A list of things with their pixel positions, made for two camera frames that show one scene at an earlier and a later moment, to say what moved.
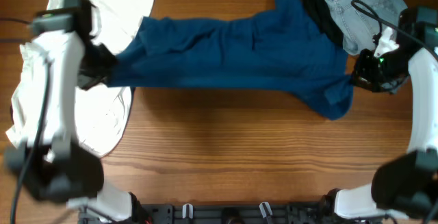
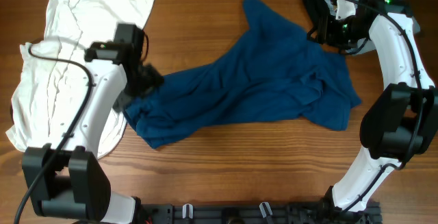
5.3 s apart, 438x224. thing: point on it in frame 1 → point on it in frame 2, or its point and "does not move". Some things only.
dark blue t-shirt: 276,46 → 264,77
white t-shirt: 102,112 does not move
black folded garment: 315,2 does not move
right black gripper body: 385,72 → 339,34
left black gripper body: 96,65 → 144,84
